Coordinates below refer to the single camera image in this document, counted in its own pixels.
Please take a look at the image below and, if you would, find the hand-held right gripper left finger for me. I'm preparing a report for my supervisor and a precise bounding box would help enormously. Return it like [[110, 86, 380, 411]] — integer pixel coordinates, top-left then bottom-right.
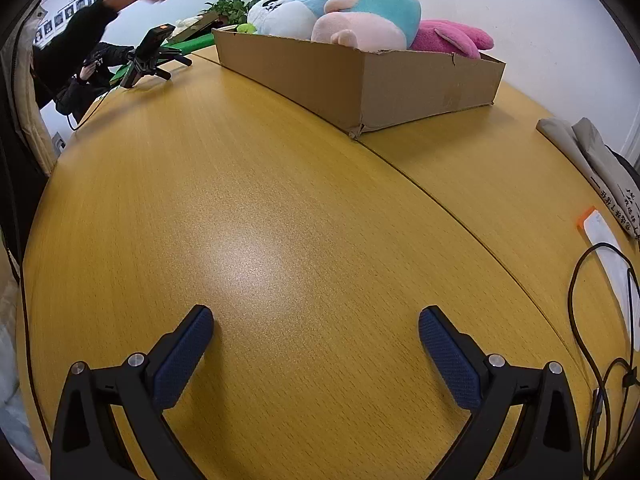
[[50, 304, 216, 480]]

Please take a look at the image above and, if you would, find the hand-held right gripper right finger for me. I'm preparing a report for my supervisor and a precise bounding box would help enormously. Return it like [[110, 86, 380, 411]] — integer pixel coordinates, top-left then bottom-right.
[[418, 305, 585, 480]]

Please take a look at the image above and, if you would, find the white plush toy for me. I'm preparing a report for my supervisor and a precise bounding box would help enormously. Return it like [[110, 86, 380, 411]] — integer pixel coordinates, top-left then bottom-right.
[[246, 0, 306, 38]]

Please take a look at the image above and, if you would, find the light blue plush toy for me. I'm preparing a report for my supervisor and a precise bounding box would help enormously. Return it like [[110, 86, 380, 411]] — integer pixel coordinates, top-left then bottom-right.
[[285, 0, 341, 41]]

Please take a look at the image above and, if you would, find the teal and pink plush toy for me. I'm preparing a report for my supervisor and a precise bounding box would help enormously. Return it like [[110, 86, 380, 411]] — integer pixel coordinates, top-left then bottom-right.
[[310, 0, 422, 51]]

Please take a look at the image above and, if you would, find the cardboard box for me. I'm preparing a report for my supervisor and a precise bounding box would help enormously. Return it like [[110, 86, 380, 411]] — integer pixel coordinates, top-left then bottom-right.
[[211, 27, 507, 140]]

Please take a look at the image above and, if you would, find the person's left forearm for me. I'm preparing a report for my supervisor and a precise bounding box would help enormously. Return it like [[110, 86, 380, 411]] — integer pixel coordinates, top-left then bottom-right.
[[32, 0, 126, 81]]

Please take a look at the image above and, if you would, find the dark brown board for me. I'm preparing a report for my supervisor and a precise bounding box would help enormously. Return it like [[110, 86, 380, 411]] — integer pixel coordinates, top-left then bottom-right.
[[167, 12, 221, 43]]

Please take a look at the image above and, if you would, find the green potted plant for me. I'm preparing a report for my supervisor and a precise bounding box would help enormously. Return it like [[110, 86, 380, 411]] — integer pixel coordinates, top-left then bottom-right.
[[202, 0, 306, 28]]

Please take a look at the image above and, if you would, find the beige padded coat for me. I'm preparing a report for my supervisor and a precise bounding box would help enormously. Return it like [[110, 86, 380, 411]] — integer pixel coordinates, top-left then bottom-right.
[[0, 0, 56, 181]]

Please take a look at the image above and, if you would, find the beige printed cloth bag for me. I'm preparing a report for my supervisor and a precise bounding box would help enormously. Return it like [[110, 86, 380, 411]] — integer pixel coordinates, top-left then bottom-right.
[[571, 117, 640, 248]]

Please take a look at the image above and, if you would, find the grey cloth bag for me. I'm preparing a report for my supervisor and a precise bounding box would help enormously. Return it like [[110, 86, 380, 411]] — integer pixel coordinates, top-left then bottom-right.
[[536, 117, 621, 196]]

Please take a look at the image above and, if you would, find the thin black cable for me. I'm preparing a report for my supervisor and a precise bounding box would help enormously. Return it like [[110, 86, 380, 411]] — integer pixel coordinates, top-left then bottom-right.
[[65, 87, 113, 132]]

